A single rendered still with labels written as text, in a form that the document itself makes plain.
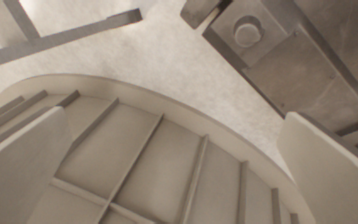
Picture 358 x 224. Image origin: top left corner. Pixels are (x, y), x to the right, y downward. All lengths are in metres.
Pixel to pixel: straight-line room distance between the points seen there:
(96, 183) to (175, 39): 0.47
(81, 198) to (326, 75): 0.61
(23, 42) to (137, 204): 0.44
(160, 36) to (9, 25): 0.37
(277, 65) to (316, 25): 0.09
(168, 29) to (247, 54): 0.31
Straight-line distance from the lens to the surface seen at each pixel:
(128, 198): 0.58
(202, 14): 0.41
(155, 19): 0.65
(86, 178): 0.62
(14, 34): 0.51
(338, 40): 0.46
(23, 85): 1.18
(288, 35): 0.39
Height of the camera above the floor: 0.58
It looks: 50 degrees down
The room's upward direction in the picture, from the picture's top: 153 degrees counter-clockwise
